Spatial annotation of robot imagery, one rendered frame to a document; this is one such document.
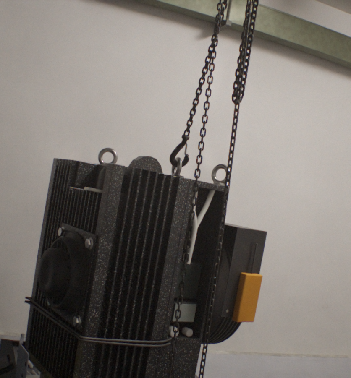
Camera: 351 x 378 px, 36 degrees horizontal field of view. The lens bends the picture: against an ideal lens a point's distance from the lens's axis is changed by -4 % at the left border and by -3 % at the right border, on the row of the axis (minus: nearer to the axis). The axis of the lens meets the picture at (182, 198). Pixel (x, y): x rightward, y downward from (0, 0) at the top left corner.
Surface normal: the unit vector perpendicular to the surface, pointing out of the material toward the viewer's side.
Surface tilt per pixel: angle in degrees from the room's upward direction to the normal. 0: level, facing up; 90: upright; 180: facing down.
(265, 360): 90
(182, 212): 90
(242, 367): 90
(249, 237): 90
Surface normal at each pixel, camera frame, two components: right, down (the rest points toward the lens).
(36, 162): 0.35, 0.06
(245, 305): 0.55, 0.10
